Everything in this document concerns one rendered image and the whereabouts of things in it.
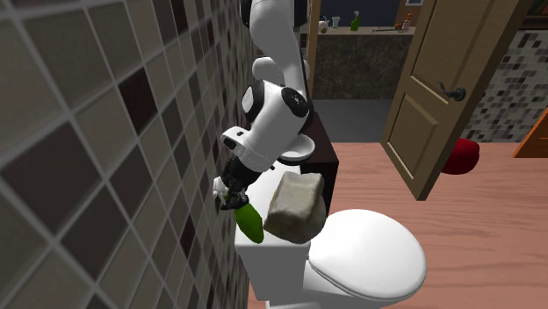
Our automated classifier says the green spray bottle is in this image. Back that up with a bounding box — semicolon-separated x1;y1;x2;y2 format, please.
213;176;265;245

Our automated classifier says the grey beige stone block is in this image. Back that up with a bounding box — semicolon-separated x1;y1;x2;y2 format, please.
263;171;328;246

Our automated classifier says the red round pouf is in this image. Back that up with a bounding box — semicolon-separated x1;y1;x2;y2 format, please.
440;138;480;176

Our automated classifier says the brown wooden door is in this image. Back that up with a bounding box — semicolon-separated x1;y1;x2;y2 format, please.
380;0;536;202

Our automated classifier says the white toilet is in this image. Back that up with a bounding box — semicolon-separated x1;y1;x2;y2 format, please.
234;159;428;309

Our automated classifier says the dark brown robot stand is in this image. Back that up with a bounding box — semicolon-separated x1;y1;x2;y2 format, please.
299;109;340;215

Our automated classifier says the counter with small items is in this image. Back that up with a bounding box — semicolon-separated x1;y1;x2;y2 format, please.
306;10;417;101

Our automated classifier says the orange wooden cabinet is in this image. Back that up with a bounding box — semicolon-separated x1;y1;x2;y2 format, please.
512;107;548;159

